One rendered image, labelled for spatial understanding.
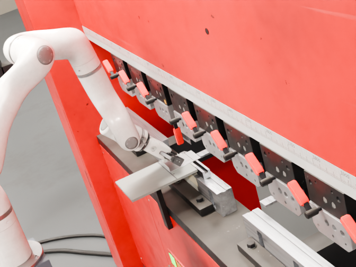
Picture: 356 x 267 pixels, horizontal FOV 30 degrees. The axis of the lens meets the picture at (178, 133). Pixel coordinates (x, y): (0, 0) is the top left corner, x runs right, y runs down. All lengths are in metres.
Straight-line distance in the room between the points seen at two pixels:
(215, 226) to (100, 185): 1.17
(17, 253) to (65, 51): 0.66
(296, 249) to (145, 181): 0.71
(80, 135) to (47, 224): 1.37
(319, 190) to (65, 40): 0.99
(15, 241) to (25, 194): 2.82
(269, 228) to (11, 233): 0.80
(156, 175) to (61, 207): 2.24
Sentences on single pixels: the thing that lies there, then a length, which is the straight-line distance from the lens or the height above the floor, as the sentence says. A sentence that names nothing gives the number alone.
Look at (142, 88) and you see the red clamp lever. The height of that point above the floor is 1.30.
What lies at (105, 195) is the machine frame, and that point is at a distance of 3.37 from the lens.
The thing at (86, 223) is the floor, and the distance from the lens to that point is 4.32.
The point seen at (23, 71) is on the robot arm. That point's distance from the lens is 2.03.
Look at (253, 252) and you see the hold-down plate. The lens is 2.07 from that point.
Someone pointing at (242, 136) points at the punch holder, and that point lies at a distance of 1.80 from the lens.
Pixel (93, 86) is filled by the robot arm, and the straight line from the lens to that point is 2.21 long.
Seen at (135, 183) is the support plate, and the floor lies 1.00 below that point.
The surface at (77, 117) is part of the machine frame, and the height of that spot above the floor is 1.00.
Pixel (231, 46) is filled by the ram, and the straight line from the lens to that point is 1.64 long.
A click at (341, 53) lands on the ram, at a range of 1.24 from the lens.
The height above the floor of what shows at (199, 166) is 0.99.
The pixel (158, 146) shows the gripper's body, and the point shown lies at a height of 1.12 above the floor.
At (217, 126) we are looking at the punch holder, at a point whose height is 1.30.
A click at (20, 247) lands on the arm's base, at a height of 1.07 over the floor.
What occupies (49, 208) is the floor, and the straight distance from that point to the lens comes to 4.66.
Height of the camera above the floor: 2.13
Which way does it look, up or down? 25 degrees down
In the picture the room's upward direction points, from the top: 17 degrees counter-clockwise
